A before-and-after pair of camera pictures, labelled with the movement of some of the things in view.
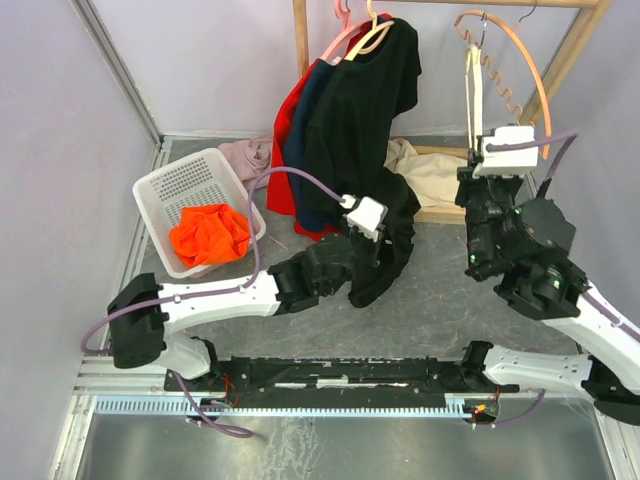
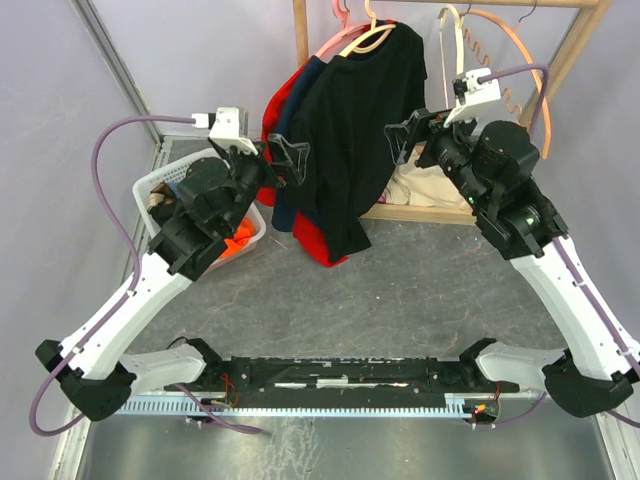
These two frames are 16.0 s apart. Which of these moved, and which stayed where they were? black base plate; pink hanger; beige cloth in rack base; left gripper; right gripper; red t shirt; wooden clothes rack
Moved: red t shirt; right gripper; left gripper
Stayed: wooden clothes rack; black base plate; pink hanger; beige cloth in rack base
